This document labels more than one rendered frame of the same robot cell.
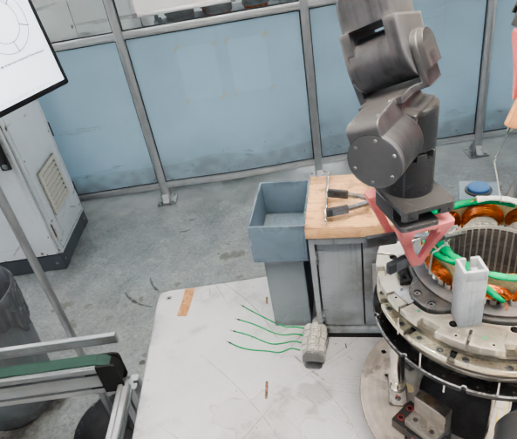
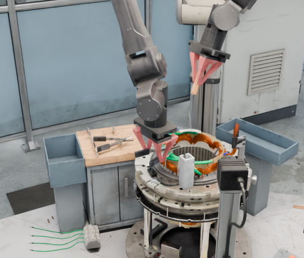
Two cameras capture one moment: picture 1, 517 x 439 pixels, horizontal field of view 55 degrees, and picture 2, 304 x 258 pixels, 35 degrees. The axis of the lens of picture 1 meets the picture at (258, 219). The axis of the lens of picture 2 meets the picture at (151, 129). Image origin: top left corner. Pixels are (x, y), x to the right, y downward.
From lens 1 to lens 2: 61 cm
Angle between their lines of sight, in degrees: 27
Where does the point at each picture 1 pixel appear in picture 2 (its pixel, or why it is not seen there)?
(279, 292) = (64, 208)
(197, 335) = (5, 251)
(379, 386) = (138, 250)
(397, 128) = (156, 95)
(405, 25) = (153, 52)
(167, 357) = not seen: outside the picture
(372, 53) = (140, 63)
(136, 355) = not seen: outside the picture
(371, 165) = (147, 111)
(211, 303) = (7, 230)
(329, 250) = (99, 173)
